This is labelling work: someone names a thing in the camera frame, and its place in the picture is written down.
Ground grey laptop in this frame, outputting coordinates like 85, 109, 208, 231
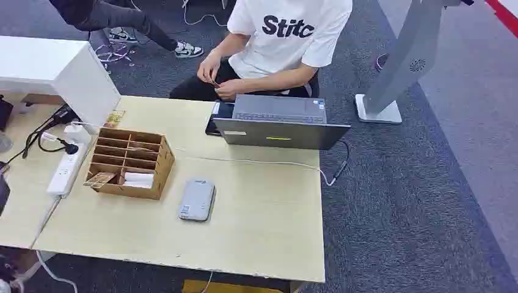
212, 94, 352, 151

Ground person's left hand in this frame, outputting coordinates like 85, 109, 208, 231
215, 79, 246, 102

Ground person's hand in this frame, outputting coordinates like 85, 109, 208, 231
197, 52, 222, 85
215, 79, 246, 102

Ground grey card reader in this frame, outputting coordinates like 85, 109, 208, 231
177, 179, 216, 222

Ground person's right hand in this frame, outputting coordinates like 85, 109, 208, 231
197, 52, 222, 85

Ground seated person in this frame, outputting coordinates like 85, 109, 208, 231
169, 0, 354, 103

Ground wooden card box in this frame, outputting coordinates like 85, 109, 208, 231
84, 127, 175, 201

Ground white card stack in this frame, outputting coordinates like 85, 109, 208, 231
122, 172, 155, 190

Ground yellow box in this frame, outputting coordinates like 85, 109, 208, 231
181, 279, 285, 293

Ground small colourful card pack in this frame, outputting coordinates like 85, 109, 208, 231
103, 109, 126, 129

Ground brown printed card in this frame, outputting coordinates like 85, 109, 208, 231
84, 172, 117, 189

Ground grey stand with white base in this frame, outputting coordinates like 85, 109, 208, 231
354, 0, 475, 125

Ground white charger plug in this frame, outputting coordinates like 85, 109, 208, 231
64, 123, 93, 146

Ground white power strip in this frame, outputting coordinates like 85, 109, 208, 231
46, 142, 90, 199

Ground walking person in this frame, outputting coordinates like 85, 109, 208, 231
48, 0, 205, 60

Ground black power adapter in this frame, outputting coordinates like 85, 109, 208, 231
48, 104, 79, 126

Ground white table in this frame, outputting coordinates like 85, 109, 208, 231
0, 35, 122, 130

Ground black object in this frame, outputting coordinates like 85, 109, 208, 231
0, 95, 15, 132

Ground dark device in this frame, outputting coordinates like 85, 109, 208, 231
0, 161, 12, 217

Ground red strip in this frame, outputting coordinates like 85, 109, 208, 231
484, 0, 518, 40

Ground thin white cable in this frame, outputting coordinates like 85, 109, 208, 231
173, 155, 337, 187

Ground black laptop cable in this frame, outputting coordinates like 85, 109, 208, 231
332, 139, 351, 183

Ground white cable on carpet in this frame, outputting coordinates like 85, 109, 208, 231
181, 0, 228, 28

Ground tangled floor cables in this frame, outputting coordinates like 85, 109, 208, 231
94, 42, 136, 69

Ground black plug with cable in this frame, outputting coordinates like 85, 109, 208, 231
37, 131, 80, 156

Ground white floor cable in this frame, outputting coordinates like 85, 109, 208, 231
35, 250, 79, 293

